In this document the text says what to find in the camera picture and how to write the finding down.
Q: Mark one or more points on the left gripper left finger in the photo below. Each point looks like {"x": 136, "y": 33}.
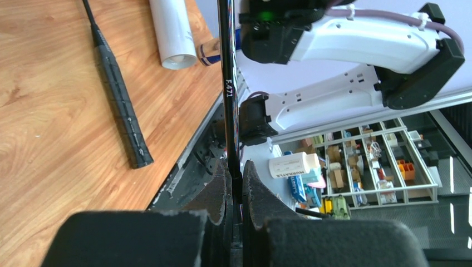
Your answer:
{"x": 195, "y": 235}

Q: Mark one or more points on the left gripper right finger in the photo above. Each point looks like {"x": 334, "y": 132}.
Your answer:
{"x": 275, "y": 235}

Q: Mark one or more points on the white shuttlecock tube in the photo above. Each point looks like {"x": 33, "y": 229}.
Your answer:
{"x": 173, "y": 34}

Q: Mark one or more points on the badminton racket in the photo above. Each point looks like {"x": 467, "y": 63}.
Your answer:
{"x": 120, "y": 103}
{"x": 233, "y": 177}

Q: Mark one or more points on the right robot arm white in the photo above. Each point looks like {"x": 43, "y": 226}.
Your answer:
{"x": 402, "y": 61}

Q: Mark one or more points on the white labelled canister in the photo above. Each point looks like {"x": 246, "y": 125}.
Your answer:
{"x": 293, "y": 164}

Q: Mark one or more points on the white storage shelf rack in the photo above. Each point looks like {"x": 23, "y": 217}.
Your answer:
{"x": 381, "y": 164}

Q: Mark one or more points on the energy drink can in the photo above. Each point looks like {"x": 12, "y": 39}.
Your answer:
{"x": 208, "y": 53}

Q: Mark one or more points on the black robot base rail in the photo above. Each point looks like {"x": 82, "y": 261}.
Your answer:
{"x": 194, "y": 168}

